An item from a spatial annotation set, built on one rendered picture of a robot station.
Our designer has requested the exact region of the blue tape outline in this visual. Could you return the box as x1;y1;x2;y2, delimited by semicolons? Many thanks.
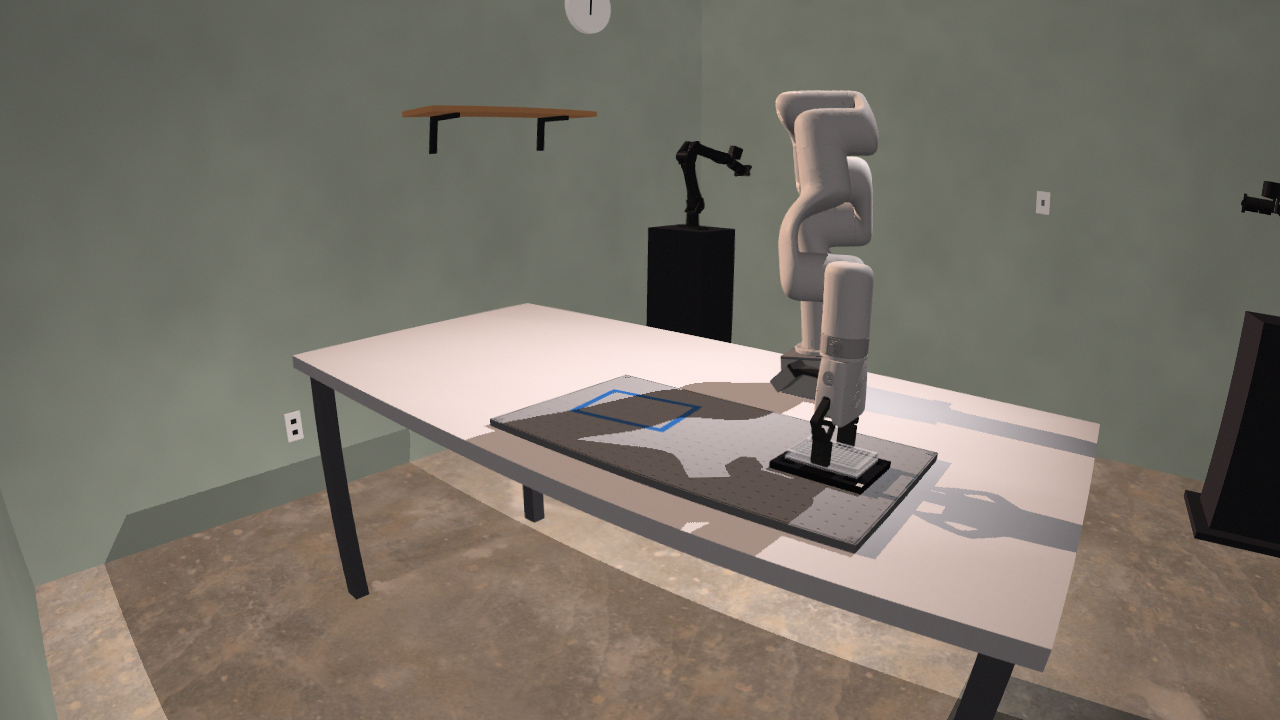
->
570;389;701;432

